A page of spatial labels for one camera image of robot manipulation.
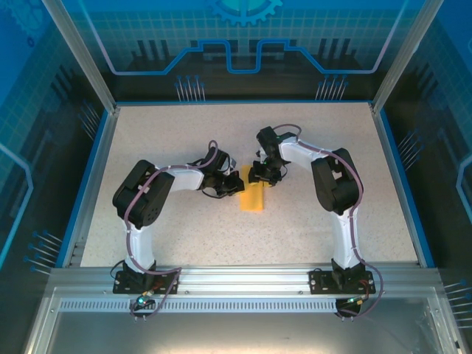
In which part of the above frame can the slotted metal cable duct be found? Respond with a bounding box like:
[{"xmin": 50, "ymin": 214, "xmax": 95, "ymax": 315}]
[{"xmin": 58, "ymin": 299, "xmax": 340, "ymax": 313}]

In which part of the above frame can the yellow cloth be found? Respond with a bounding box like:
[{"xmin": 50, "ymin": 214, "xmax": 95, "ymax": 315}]
[{"xmin": 238, "ymin": 164, "xmax": 266, "ymax": 214}]

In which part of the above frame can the blue aluminium table side rail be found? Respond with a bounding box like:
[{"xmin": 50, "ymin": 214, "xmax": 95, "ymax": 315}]
[
  {"xmin": 55, "ymin": 105, "xmax": 121, "ymax": 269},
  {"xmin": 368, "ymin": 103, "xmax": 436, "ymax": 269}
]

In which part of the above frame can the aluminium frame post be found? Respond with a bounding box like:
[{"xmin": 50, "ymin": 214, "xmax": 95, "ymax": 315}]
[
  {"xmin": 40, "ymin": 0, "xmax": 121, "ymax": 111},
  {"xmin": 370, "ymin": 0, "xmax": 445, "ymax": 114}
]

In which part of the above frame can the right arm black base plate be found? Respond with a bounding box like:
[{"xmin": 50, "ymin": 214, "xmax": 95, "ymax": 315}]
[{"xmin": 308, "ymin": 268, "xmax": 377, "ymax": 295}]

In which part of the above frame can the aluminium mounting rail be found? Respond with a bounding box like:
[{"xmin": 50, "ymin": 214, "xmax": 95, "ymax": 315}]
[{"xmin": 47, "ymin": 262, "xmax": 447, "ymax": 296}]

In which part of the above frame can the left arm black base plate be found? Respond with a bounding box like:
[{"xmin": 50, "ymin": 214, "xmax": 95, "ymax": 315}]
[{"xmin": 113, "ymin": 270, "xmax": 181, "ymax": 295}]

